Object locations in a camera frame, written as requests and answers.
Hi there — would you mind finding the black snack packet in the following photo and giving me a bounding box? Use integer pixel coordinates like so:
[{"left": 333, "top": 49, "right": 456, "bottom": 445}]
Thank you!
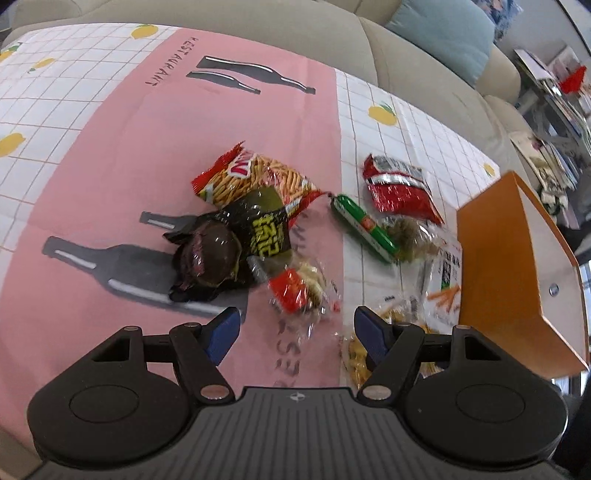
[{"left": 161, "top": 187, "right": 294, "bottom": 304}]

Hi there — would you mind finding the blue floral cloth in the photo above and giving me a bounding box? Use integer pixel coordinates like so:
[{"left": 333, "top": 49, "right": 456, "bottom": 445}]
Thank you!
[{"left": 493, "top": 0, "right": 520, "bottom": 43}]

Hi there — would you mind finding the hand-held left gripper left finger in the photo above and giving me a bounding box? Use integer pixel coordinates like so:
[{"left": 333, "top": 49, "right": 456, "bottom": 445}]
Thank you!
[{"left": 88, "top": 307, "right": 242, "bottom": 404}]

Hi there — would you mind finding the red ornament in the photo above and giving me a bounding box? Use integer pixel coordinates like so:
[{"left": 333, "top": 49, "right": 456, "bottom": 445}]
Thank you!
[{"left": 558, "top": 64, "right": 588, "bottom": 95}]

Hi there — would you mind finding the clear packet of brown snack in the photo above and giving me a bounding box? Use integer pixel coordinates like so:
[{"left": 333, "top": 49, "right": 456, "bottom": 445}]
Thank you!
[{"left": 387, "top": 217, "right": 445, "bottom": 265}]

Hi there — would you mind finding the yellow snack packet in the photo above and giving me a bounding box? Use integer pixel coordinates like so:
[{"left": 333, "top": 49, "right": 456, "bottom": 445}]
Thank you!
[{"left": 339, "top": 295, "right": 459, "bottom": 389}]

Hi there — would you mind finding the red foil snack bag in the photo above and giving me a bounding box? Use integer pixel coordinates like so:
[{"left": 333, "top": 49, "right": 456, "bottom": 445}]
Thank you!
[{"left": 361, "top": 154, "right": 446, "bottom": 227}]

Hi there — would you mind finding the clear packet with red label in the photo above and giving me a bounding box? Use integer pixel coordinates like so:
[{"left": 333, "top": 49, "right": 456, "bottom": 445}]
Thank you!
[{"left": 247, "top": 256, "right": 345, "bottom": 334}]

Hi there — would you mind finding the pink and white printed tablecloth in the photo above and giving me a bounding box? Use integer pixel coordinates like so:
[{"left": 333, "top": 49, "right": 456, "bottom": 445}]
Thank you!
[{"left": 0, "top": 23, "right": 502, "bottom": 444}]

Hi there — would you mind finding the pile of magazines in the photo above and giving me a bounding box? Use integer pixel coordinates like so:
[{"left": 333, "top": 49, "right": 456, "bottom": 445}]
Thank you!
[{"left": 508, "top": 131, "right": 583, "bottom": 209}]

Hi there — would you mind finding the white packet with orange sticks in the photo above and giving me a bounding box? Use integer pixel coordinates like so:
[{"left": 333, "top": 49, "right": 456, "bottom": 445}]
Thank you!
[{"left": 414, "top": 231, "right": 463, "bottom": 329}]

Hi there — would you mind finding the shelf of books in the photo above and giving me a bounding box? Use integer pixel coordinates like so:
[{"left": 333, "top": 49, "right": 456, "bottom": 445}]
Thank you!
[{"left": 512, "top": 46, "right": 591, "bottom": 136}]

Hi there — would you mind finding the orange cardboard box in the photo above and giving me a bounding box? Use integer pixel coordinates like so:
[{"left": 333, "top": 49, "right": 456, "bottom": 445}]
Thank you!
[{"left": 456, "top": 171, "right": 591, "bottom": 380}]

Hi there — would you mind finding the light blue cushion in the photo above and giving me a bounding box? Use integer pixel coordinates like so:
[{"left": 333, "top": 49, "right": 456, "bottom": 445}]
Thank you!
[{"left": 383, "top": 0, "right": 498, "bottom": 86}]

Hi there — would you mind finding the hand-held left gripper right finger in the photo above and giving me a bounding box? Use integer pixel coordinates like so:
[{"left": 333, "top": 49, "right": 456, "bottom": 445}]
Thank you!
[{"left": 353, "top": 305, "right": 509, "bottom": 402}]

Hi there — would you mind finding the red stick snack bag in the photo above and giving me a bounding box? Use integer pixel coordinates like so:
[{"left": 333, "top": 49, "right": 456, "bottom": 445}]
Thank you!
[{"left": 191, "top": 142, "right": 331, "bottom": 228}]

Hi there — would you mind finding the beige sofa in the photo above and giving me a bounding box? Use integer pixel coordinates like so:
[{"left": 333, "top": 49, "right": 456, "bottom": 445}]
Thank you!
[{"left": 0, "top": 0, "right": 546, "bottom": 195}]

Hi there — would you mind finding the green sausage stick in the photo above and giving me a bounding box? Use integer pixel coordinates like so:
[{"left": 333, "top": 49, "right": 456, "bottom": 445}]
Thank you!
[{"left": 330, "top": 194, "right": 400, "bottom": 265}]

